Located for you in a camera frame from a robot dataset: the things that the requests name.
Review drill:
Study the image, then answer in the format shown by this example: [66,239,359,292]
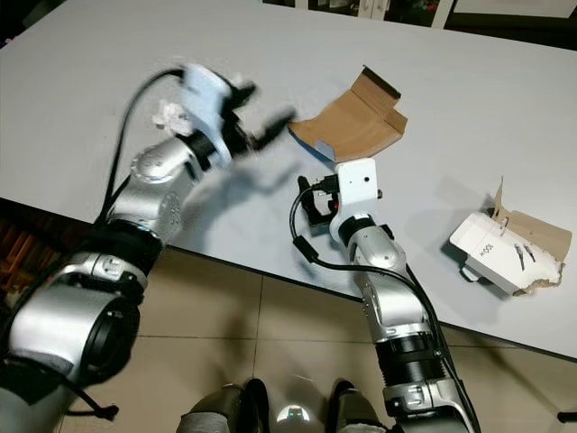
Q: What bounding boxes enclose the brown cardboard box piece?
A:
[288,65,408,164]

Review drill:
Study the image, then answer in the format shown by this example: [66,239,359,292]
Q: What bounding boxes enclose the torn white carton box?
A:
[449,179,565,298]

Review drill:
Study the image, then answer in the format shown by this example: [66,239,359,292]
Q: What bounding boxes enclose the robot right leg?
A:
[325,379,385,433]

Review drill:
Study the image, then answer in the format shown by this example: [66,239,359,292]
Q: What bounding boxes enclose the robot leg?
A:
[176,379,271,433]
[325,379,385,433]

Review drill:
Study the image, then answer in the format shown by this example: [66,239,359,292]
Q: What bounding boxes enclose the robot left leg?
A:
[176,379,271,433]

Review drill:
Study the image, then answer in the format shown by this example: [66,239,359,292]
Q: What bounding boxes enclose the wooden chair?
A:
[0,226,57,291]

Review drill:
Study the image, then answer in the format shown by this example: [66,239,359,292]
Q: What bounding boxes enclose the white framed cabinet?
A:
[451,0,577,19]

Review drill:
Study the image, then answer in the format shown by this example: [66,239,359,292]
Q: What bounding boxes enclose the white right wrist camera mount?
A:
[332,158,380,225]

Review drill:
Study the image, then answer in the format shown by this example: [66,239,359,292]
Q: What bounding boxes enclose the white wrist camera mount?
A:
[332,158,380,225]
[180,63,253,136]

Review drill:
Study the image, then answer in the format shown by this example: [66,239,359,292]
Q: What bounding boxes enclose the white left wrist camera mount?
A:
[180,63,253,136]

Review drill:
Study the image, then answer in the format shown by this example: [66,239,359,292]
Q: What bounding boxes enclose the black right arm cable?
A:
[288,189,461,362]

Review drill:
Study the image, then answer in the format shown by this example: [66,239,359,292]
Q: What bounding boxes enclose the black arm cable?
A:
[288,189,461,362]
[95,66,190,226]

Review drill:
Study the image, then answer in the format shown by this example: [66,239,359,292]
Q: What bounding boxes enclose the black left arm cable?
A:
[95,66,190,226]

